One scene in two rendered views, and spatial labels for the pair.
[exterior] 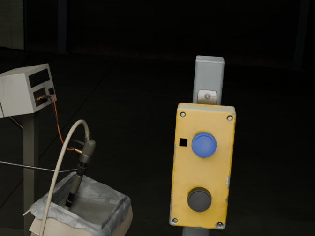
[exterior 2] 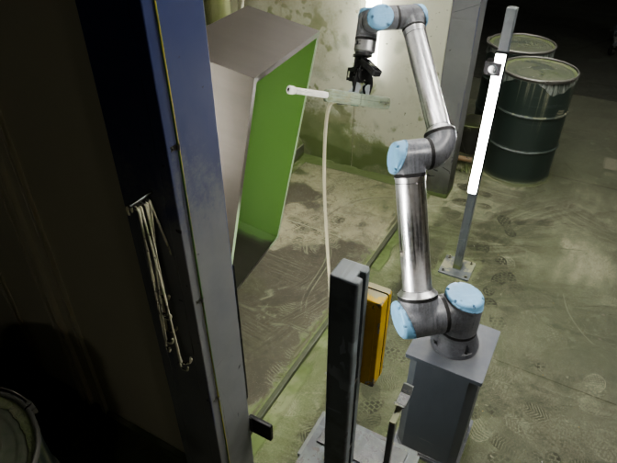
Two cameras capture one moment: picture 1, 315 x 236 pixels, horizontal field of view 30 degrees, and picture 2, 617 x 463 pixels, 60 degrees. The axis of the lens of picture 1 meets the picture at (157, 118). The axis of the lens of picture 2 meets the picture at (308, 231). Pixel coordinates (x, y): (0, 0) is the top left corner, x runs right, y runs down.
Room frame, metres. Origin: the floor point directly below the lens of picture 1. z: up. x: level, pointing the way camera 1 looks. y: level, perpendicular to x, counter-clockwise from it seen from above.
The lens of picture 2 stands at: (1.94, 0.15, 2.29)
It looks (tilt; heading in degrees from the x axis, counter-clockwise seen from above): 36 degrees down; 205
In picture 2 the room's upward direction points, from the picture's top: straight up
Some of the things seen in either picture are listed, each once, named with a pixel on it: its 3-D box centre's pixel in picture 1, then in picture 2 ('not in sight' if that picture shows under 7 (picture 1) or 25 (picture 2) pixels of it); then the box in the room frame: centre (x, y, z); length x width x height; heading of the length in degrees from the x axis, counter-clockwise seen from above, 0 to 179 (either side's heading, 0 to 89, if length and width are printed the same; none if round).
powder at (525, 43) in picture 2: not in sight; (521, 44); (-3.08, -0.19, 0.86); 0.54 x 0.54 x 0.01
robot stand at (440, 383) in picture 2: not in sight; (443, 391); (0.34, 0.05, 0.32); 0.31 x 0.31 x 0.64; 86
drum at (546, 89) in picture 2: not in sight; (526, 121); (-2.46, 0.03, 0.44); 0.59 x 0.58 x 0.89; 11
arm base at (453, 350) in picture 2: not in sight; (455, 333); (0.34, 0.05, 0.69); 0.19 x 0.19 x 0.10
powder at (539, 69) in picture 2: not in sight; (539, 70); (-2.47, 0.03, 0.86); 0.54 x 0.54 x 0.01
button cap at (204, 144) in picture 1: (204, 144); not in sight; (1.12, -0.10, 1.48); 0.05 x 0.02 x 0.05; 86
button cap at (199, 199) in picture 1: (199, 199); not in sight; (1.12, -0.10, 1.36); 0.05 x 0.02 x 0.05; 86
